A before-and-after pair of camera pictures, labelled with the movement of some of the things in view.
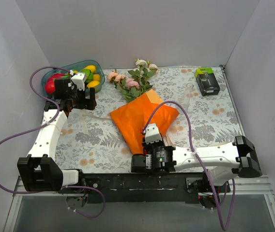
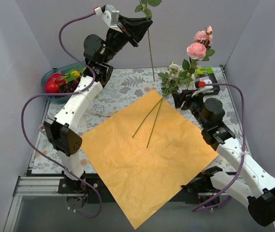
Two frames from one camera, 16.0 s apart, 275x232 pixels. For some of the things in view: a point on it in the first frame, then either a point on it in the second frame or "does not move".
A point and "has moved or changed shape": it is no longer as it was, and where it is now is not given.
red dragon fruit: [57, 76] does not move
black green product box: [206, 81] does not move
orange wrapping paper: [131, 117] has moved or changed shape
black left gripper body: [90, 98] → [127, 31]
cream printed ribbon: [84, 114] does not move
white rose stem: [144, 70] → [171, 82]
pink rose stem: [118, 81] → [148, 15]
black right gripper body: [146, 150] → [186, 101]
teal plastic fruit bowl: [99, 66] does not move
